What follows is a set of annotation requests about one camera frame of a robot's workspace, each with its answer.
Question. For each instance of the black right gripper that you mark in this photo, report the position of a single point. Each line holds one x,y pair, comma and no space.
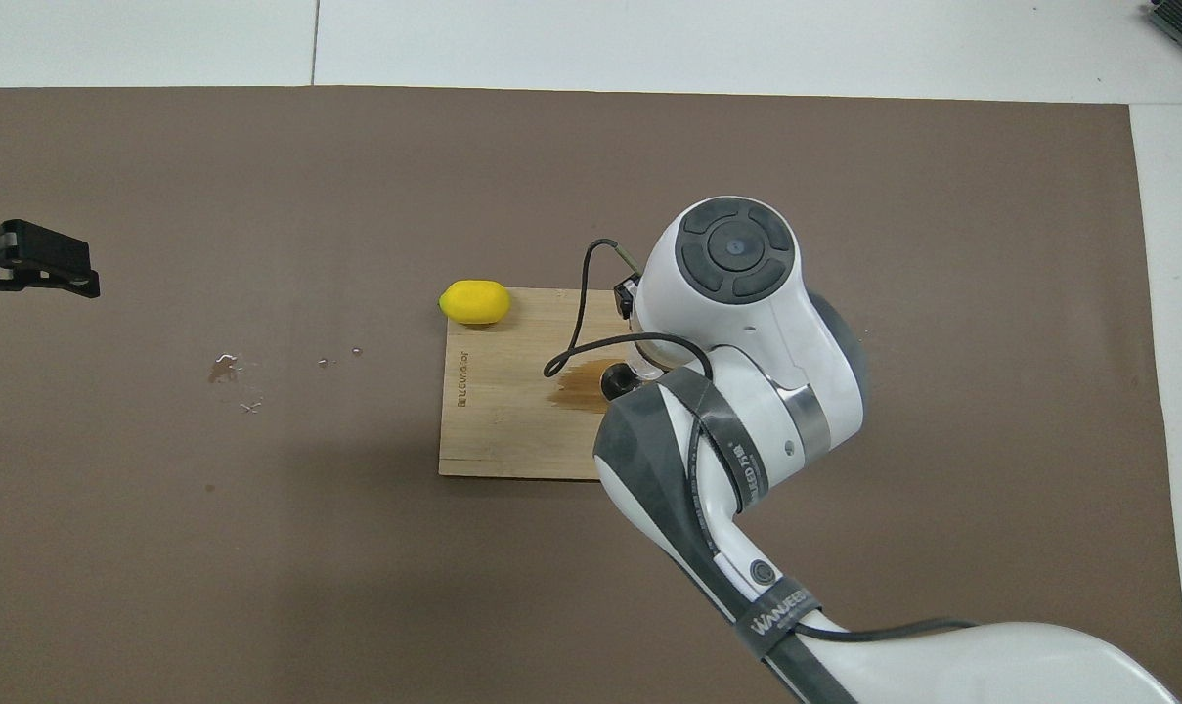
629,296

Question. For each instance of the wooden cutting board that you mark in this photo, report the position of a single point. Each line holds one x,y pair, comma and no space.
512,430

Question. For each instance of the brown table mat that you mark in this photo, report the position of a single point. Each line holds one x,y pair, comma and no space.
258,587

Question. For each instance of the yellow lemon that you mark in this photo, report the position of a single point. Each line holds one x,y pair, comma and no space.
474,302

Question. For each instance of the steel double jigger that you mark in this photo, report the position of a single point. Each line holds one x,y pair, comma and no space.
614,386

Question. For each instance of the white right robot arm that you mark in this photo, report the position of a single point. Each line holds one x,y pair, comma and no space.
747,293

